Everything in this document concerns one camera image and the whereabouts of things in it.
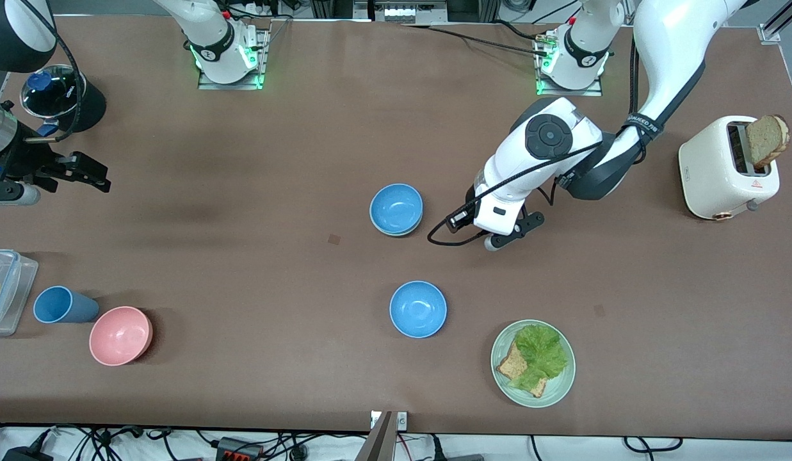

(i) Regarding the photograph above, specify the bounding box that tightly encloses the green bowl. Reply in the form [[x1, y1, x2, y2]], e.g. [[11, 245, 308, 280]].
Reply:
[[371, 214, 423, 238]]

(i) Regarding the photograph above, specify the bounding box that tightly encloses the blue bowl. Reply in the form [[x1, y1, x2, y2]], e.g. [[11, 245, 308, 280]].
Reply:
[[390, 280, 448, 338], [369, 184, 424, 235]]

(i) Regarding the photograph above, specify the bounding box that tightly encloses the pink bowl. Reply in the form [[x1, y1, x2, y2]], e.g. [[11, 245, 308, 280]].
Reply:
[[89, 306, 154, 366]]

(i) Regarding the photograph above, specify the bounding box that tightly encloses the black round container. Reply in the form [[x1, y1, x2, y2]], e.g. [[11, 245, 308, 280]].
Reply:
[[20, 64, 107, 133]]

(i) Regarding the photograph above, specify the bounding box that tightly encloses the clear plastic container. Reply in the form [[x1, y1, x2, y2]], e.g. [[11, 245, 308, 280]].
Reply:
[[0, 248, 39, 337]]

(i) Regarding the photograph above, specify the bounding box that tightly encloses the green lettuce leaf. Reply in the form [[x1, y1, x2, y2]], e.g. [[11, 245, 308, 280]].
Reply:
[[515, 325, 569, 391]]

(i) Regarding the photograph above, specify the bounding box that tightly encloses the blue cup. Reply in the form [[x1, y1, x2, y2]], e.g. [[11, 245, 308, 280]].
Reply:
[[33, 286, 100, 324]]

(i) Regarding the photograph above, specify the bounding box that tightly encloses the seeded toast slice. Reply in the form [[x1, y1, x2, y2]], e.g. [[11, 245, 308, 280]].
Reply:
[[496, 343, 549, 398]]

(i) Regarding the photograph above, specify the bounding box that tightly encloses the green plate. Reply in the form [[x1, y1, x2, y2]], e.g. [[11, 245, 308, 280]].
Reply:
[[490, 319, 576, 408]]

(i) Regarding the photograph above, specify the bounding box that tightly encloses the white toaster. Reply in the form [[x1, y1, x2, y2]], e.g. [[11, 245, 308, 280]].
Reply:
[[679, 115, 780, 221]]

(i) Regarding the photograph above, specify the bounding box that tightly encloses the silver equipment box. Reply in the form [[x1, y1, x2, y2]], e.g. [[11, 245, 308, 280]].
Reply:
[[370, 0, 435, 24]]

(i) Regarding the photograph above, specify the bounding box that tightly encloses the brown bread slice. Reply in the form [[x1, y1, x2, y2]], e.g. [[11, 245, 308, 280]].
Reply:
[[746, 115, 791, 170]]

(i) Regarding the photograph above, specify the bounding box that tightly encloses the red black power strip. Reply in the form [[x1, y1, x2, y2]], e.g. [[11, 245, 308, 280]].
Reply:
[[215, 437, 263, 461]]

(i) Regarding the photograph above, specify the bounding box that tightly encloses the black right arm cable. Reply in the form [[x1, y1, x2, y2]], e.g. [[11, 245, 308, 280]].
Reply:
[[24, 0, 83, 142]]

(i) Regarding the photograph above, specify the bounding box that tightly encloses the black table cable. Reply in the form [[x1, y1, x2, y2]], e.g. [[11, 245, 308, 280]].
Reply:
[[402, 24, 550, 57]]

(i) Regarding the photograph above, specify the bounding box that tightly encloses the grey camera pole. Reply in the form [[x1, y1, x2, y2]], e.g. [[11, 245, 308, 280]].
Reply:
[[354, 411, 394, 461]]

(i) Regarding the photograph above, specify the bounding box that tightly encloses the aluminium frame bracket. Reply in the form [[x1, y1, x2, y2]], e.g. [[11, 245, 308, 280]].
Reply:
[[757, 0, 792, 44]]

